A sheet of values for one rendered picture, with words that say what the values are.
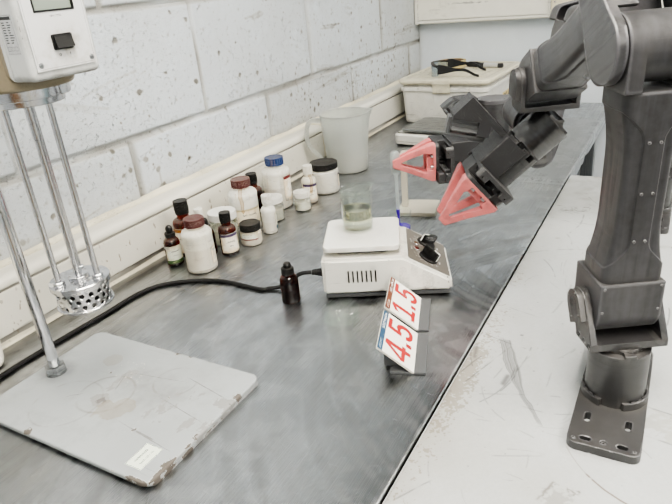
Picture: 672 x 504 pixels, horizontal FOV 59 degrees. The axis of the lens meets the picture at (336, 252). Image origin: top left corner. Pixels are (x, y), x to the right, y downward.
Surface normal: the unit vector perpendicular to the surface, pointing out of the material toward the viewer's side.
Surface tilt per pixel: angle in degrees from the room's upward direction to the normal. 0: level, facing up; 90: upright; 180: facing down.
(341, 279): 90
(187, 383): 0
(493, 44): 90
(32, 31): 90
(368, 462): 0
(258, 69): 90
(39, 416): 0
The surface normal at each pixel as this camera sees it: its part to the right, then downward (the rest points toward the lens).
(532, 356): -0.09, -0.91
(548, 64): -0.97, 0.14
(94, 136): 0.87, 0.13
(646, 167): 0.04, 0.44
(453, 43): -0.48, 0.40
